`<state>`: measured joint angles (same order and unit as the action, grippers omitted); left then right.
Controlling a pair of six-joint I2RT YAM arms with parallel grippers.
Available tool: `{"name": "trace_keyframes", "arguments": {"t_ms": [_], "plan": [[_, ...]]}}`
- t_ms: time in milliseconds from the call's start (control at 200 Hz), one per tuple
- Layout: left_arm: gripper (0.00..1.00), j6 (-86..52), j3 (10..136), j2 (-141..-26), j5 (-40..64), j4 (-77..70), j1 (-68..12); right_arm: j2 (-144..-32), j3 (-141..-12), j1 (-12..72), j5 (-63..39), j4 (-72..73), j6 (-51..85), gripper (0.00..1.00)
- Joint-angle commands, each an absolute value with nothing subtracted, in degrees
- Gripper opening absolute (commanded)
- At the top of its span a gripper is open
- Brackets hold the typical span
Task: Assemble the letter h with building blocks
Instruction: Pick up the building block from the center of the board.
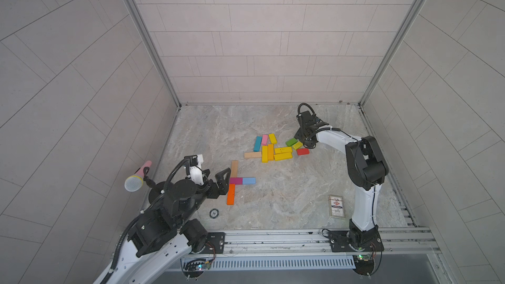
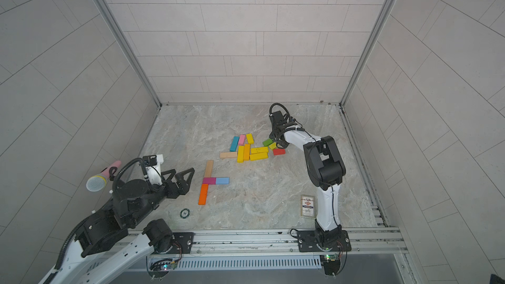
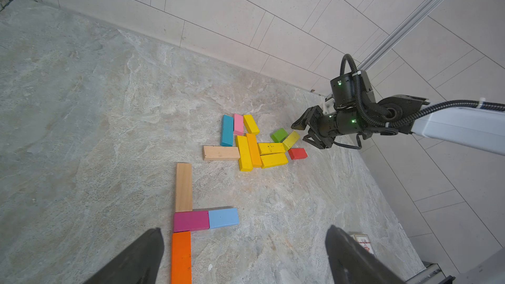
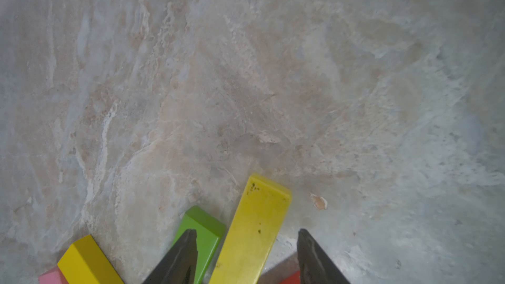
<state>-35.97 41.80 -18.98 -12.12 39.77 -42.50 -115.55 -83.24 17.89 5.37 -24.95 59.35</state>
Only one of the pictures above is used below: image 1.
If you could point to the small yellow block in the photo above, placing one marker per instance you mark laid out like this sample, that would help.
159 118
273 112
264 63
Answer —
272 139

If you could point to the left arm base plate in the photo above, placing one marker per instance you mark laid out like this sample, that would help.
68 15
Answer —
215 242

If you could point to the magenta block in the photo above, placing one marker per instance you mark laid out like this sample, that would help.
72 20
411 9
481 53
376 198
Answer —
236 180

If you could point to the playing card box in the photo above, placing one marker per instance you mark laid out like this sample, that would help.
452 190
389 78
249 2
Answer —
336 204

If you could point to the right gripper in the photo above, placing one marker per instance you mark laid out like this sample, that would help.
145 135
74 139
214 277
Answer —
298 135

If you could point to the green block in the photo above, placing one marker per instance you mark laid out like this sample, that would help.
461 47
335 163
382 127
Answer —
291 142

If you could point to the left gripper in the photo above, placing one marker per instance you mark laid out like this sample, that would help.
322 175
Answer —
214 192

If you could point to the amber orange block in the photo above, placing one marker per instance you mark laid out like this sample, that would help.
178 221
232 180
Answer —
271 152

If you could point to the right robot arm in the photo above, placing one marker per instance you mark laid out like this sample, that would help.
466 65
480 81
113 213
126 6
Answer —
366 167

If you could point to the aluminium mounting rail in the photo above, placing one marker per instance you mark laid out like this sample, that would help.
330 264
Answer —
259 243

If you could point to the teal block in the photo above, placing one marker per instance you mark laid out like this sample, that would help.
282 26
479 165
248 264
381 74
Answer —
258 144

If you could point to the pink block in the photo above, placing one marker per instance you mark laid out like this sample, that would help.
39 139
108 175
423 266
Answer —
265 139

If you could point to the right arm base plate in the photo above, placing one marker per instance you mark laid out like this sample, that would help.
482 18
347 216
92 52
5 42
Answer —
355 241

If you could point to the right circuit board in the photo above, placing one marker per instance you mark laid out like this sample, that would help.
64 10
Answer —
364 265

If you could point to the left circuit board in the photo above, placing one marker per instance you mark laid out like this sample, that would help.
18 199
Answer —
195 268

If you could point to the upright yellow block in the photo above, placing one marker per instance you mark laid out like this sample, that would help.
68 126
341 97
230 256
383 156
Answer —
264 154

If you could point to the black microphone stand base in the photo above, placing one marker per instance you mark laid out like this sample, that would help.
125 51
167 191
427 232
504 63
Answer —
156 192

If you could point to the light blue block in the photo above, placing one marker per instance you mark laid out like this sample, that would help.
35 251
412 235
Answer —
249 181

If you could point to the red block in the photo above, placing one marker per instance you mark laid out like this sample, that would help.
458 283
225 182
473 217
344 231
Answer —
303 151

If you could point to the circuit board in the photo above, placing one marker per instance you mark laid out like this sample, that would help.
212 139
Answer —
364 265
195 268

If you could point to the natural wood block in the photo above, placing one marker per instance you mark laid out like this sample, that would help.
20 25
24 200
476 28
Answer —
252 155
234 169

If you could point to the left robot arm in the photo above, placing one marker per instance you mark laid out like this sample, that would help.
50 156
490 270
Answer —
165 232

